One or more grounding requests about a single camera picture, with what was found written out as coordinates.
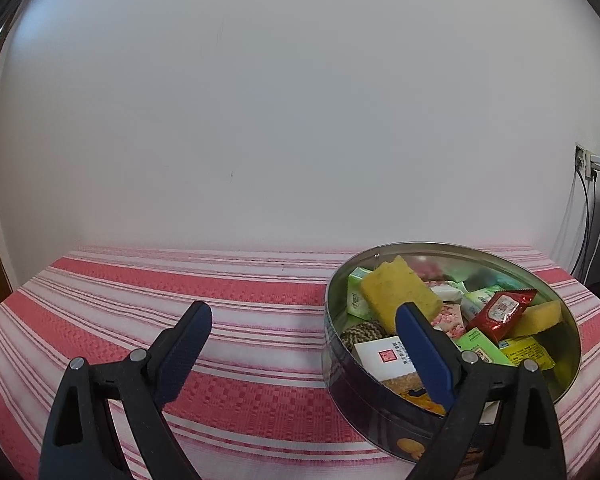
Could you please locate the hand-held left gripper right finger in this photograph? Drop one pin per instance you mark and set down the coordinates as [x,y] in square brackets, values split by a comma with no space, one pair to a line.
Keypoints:
[427,355]

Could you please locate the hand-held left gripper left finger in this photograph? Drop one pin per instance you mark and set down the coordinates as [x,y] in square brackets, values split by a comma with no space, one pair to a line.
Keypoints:
[182,355]

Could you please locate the yellow cracker packet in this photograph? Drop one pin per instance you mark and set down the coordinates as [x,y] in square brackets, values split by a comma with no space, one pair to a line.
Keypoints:
[425,402]

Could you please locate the green pack with white label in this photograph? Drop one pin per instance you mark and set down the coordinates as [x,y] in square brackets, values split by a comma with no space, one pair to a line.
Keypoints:
[480,345]

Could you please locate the yellow sponge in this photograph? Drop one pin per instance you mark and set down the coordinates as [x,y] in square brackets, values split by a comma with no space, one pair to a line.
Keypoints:
[540,320]
[395,290]

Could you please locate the green tissue pack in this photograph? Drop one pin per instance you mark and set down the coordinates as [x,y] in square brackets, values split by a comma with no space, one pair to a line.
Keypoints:
[357,297]
[480,297]

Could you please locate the red sauce packet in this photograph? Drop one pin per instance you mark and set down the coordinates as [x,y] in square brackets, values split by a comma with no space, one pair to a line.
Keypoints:
[500,312]

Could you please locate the round metal tin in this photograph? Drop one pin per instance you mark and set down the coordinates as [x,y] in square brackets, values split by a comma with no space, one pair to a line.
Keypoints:
[360,410]

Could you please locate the yellow snack packet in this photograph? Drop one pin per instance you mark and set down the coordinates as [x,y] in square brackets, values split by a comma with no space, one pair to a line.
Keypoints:
[527,352]

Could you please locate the red white striped tablecloth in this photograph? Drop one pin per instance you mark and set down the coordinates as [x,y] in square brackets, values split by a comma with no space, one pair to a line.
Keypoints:
[260,360]

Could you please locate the white wall socket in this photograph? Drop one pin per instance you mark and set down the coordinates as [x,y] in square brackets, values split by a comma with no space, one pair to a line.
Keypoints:
[587,160]

